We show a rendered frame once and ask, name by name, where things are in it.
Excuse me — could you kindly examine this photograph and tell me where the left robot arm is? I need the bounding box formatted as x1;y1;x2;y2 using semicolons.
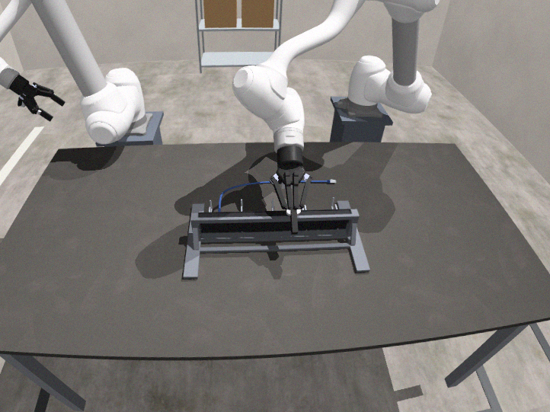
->
232;0;440;153

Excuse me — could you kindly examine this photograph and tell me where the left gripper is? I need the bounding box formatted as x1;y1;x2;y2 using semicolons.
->
270;145;313;235

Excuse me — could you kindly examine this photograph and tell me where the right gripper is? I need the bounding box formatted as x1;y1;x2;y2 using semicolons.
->
9;75;65;121

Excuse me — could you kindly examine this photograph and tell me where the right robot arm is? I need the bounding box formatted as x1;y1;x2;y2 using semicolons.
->
0;0;153;145

